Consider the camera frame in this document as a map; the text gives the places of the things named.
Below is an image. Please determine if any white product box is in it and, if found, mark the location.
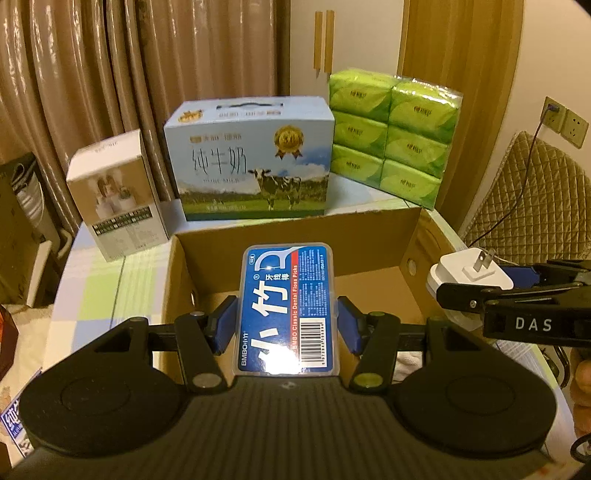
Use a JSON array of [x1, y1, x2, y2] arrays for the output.
[[65, 129, 170, 263]]

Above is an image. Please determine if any quilted chair cover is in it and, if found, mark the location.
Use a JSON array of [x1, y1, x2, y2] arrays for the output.
[[462, 130, 591, 274]]

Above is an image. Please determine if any milk carton with blue print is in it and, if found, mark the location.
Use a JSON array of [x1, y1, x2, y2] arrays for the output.
[[0, 396, 31, 464]]

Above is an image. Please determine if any white furniture rail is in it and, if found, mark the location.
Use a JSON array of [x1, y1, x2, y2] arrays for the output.
[[36, 230, 72, 289]]

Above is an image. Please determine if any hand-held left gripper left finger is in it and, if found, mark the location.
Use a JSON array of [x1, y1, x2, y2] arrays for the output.
[[92, 295, 239, 394]]

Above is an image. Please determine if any stack of metal pots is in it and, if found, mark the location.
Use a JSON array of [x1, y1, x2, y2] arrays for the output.
[[8, 159, 46, 232]]

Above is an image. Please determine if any white charger plug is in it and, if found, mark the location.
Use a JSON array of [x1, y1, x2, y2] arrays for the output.
[[426, 247, 515, 296]]

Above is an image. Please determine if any dark red wooden box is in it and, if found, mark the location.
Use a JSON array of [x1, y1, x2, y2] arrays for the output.
[[0, 305, 20, 385]]

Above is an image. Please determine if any blue milk carton case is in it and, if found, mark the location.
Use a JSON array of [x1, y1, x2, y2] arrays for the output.
[[164, 96, 335, 223]]

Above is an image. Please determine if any dark power cable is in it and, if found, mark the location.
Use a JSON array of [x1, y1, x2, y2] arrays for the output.
[[463, 107, 552, 252]]

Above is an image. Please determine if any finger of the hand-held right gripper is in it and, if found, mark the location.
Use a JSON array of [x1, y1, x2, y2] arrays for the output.
[[436, 277, 591, 319], [501, 258, 591, 289]]

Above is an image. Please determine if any person's right hand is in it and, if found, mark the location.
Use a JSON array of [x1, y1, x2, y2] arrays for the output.
[[571, 350, 591, 437]]

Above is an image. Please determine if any brown cardboard box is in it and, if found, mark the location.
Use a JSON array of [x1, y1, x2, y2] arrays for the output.
[[161, 207, 469, 370]]

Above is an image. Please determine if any wooden cabinet handle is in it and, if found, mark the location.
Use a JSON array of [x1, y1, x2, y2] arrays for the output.
[[313, 11, 323, 80], [325, 10, 334, 75]]

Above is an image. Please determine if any dark brown cardboard carton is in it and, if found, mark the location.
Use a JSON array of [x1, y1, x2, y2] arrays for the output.
[[0, 178, 52, 306]]

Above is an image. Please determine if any blue dental floss box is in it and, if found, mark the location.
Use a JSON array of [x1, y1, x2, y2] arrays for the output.
[[238, 244, 341, 377]]

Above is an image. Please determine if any green tissue multipack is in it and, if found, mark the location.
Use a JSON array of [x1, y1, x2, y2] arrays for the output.
[[328, 69, 463, 211]]

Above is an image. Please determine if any wall socket with plug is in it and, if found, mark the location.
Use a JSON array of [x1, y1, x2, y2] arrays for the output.
[[541, 96, 567, 133]]

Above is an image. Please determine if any empty wall socket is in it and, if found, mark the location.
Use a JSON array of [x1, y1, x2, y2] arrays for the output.
[[560, 111, 591, 149]]

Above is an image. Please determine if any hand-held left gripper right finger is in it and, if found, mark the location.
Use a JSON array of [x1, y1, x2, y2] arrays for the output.
[[337, 295, 483, 396]]

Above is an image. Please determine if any beige curtain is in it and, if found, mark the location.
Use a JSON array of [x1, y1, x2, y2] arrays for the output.
[[0, 0, 291, 237]]

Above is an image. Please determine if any wooden door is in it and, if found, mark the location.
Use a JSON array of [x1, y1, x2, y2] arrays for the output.
[[399, 0, 525, 217]]

